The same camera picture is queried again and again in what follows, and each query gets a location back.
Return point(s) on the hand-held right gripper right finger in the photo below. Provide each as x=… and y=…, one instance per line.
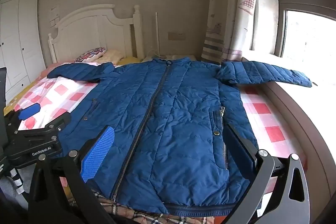
x=248, y=154

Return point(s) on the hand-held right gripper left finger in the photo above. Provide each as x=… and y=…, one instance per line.
x=98, y=153

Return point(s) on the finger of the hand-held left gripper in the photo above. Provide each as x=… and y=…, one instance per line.
x=30, y=111
x=61, y=120

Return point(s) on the blue quilted puffer jacket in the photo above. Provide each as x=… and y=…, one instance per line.
x=170, y=121

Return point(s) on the red and white checked bedsheet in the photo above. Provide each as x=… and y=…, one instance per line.
x=52, y=95

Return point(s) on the white wardrobe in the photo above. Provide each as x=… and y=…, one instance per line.
x=21, y=43

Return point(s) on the bay window ledge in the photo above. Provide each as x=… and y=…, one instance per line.
x=315, y=113

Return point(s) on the plaid blanket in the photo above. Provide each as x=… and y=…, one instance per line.
x=147, y=217

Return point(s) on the cream pillow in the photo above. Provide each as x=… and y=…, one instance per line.
x=111, y=56

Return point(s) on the yellow cushion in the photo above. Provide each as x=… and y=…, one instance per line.
x=128, y=60

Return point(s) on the white wooden headboard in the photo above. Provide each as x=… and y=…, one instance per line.
x=105, y=27

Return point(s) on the white upright pole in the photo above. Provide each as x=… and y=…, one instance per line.
x=157, y=35

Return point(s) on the window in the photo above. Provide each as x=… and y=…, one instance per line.
x=307, y=29

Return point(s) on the printed beige curtain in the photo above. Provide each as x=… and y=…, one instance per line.
x=236, y=16

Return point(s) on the beige wall socket plate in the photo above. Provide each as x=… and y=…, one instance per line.
x=176, y=36

